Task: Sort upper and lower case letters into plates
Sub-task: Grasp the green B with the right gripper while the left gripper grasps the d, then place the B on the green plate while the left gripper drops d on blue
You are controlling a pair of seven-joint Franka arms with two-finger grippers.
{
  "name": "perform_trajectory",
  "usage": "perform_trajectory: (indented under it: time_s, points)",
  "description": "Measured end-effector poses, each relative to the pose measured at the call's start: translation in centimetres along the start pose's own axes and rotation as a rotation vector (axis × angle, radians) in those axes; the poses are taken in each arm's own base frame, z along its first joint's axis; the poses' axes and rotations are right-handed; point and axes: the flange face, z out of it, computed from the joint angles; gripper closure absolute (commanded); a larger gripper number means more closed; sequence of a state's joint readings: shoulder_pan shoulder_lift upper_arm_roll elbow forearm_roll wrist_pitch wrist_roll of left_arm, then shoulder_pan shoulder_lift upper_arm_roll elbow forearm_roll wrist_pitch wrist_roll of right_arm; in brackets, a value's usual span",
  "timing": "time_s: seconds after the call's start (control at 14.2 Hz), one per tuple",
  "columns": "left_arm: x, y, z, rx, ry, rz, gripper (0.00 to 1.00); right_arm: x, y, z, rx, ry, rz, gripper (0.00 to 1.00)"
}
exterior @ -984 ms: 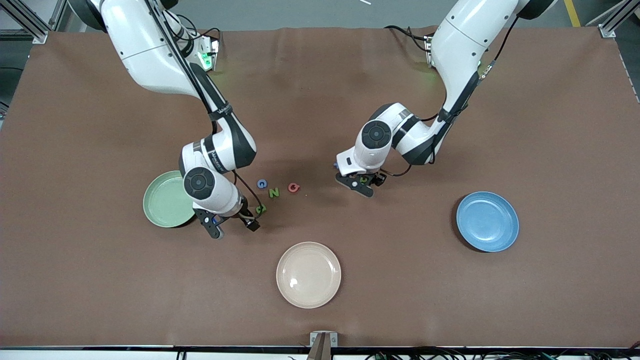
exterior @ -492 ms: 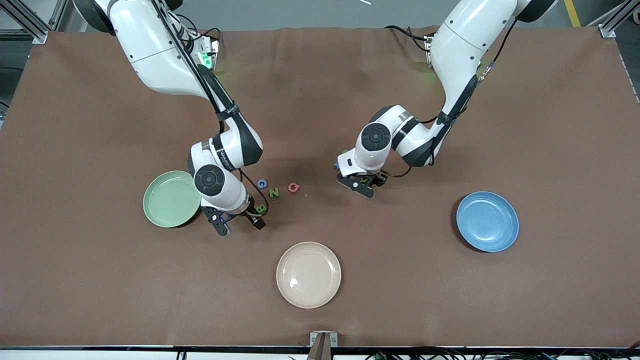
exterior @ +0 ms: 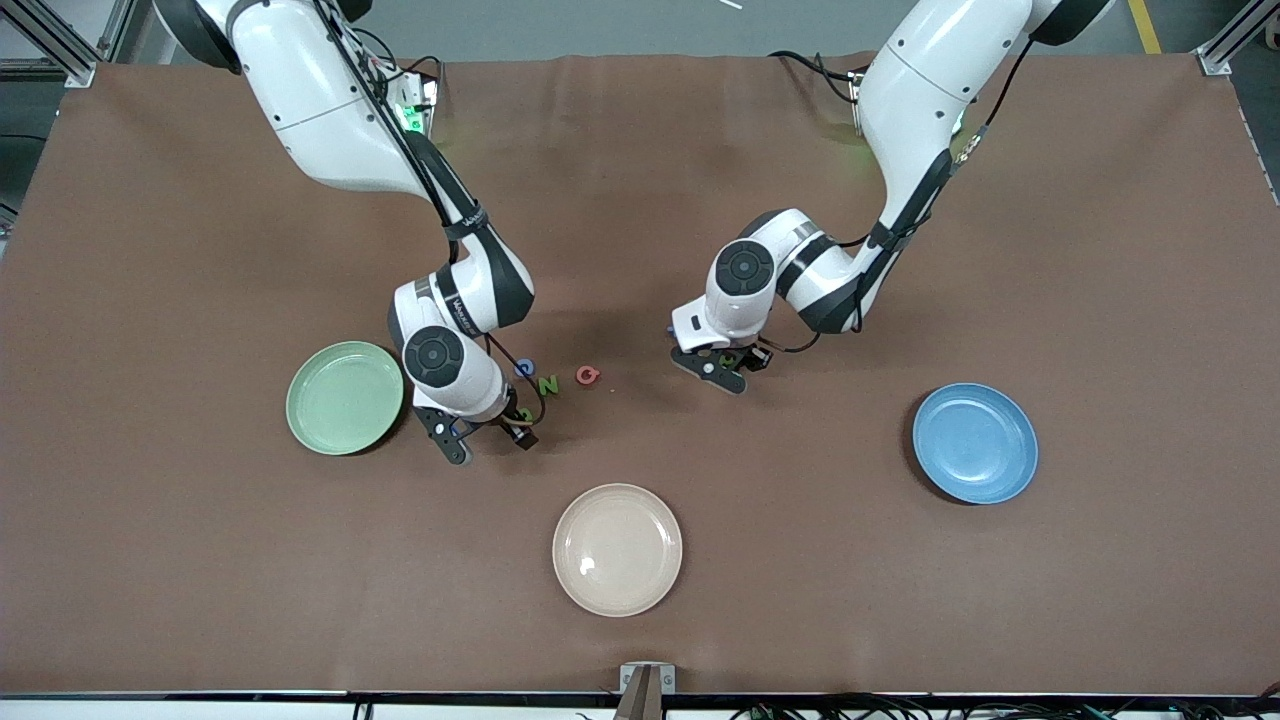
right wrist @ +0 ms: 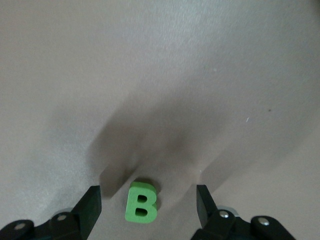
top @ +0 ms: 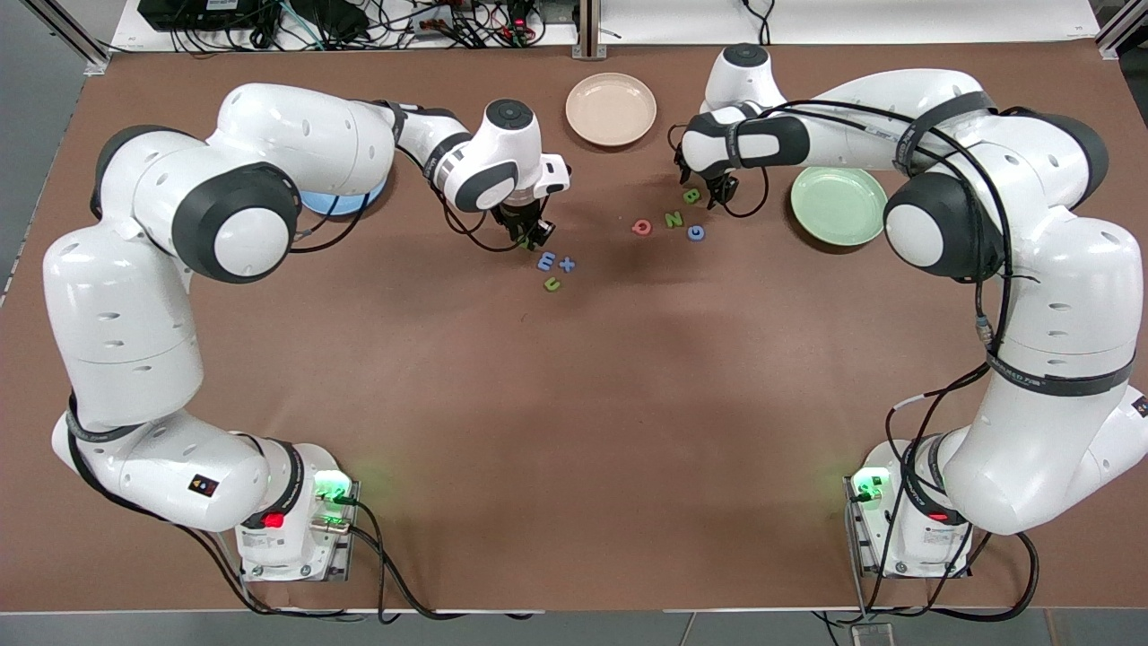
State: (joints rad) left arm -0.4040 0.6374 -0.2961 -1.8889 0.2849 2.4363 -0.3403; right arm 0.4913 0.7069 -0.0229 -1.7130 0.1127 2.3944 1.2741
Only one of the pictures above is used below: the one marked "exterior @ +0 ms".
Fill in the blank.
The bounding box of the light green plate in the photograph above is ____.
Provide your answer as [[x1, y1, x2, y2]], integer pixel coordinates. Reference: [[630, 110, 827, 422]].
[[285, 341, 406, 457]]

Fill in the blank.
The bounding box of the brown table cloth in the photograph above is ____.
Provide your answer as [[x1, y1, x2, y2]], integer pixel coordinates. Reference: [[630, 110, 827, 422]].
[[0, 52, 1280, 696]]

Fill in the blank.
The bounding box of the beige plate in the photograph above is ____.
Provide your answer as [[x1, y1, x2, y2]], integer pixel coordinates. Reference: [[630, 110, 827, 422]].
[[552, 483, 684, 618]]

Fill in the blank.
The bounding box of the blue plate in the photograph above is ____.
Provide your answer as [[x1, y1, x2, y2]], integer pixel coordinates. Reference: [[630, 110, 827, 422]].
[[911, 383, 1039, 505]]

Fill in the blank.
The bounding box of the metal base connector plate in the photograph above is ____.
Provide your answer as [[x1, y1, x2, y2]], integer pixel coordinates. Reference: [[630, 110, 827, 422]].
[[395, 75, 441, 136]]

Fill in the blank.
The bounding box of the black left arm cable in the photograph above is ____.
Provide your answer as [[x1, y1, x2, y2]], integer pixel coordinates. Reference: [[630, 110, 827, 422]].
[[755, 30, 1036, 356]]

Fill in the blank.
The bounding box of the black base power cable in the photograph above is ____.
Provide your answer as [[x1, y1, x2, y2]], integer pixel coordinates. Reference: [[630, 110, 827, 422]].
[[768, 48, 863, 109], [350, 28, 443, 83]]

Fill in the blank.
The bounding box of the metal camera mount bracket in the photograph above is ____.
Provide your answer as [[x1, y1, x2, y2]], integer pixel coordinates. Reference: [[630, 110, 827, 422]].
[[612, 662, 677, 720]]

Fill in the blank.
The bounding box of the black cable bundle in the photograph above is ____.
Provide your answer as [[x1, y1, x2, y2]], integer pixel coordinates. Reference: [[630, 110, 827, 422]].
[[730, 690, 1280, 720]]

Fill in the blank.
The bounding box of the aluminium frame profile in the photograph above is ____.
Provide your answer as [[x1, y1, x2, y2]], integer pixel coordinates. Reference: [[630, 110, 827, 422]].
[[1175, 0, 1280, 76], [0, 0, 136, 89]]

